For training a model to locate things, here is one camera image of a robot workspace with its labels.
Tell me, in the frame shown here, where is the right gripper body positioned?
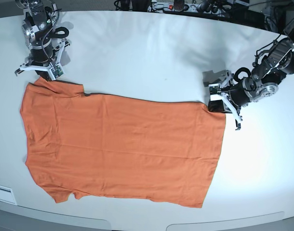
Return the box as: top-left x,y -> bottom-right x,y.
28,47 -> 57,67

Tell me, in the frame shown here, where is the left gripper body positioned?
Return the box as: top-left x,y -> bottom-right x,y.
225,86 -> 251,107

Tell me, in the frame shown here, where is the orange T-shirt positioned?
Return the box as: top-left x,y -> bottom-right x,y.
20,78 -> 226,208

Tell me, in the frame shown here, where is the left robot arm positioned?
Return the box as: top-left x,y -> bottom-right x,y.
208,19 -> 294,114

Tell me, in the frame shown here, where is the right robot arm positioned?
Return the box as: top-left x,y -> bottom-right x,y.
14,0 -> 70,81

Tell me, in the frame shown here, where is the black equipment box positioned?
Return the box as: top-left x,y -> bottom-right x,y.
230,7 -> 286,34

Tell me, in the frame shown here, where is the white power strip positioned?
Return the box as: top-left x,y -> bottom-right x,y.
147,0 -> 202,13

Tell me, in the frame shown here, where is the white label plate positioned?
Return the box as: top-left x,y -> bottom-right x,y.
0,185 -> 17,205

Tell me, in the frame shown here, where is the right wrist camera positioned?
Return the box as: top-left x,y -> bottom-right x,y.
49,64 -> 64,81

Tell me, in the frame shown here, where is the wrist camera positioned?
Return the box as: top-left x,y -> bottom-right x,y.
49,64 -> 64,81
208,83 -> 221,95

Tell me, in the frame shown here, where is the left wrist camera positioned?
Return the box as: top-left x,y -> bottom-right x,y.
208,83 -> 221,95

